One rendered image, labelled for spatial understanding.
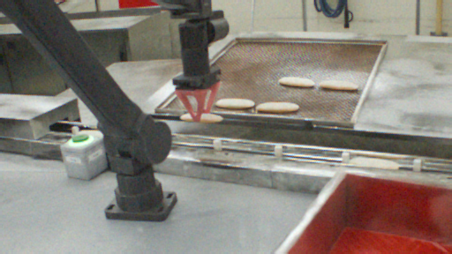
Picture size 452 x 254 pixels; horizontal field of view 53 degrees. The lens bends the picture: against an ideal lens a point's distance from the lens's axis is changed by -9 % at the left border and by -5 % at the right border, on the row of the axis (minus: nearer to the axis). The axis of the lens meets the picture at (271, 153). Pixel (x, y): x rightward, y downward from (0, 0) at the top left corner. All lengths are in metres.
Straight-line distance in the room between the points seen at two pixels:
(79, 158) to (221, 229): 0.39
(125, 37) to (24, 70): 1.27
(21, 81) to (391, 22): 3.48
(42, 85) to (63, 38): 3.83
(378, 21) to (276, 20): 1.03
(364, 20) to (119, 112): 4.01
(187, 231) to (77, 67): 0.32
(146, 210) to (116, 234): 0.07
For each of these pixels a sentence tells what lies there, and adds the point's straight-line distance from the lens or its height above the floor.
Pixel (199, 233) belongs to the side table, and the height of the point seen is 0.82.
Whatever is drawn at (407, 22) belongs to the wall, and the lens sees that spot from 4.61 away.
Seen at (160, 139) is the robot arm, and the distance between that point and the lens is 0.84.
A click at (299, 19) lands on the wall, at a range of 4.83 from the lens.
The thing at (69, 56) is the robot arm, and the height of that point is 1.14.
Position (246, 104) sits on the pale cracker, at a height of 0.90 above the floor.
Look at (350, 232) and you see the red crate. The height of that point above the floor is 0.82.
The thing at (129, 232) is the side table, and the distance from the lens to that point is 0.84.
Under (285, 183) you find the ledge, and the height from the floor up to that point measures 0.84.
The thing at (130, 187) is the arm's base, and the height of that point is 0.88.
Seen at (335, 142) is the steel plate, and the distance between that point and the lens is 1.12.
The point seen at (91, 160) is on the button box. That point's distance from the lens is 1.06.
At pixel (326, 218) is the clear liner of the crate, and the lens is 0.67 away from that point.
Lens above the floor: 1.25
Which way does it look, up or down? 23 degrees down
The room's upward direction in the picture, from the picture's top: 3 degrees counter-clockwise
